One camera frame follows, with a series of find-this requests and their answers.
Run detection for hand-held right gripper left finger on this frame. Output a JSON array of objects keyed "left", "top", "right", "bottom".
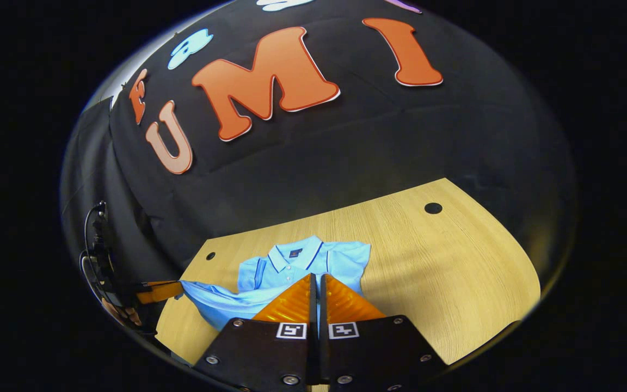
[{"left": 193, "top": 273, "right": 321, "bottom": 392}]

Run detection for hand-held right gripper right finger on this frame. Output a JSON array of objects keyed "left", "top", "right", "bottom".
[{"left": 320, "top": 273, "right": 449, "bottom": 392}]

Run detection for light blue T-shirt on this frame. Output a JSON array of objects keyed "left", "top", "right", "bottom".
[{"left": 180, "top": 235, "right": 371, "bottom": 333}]

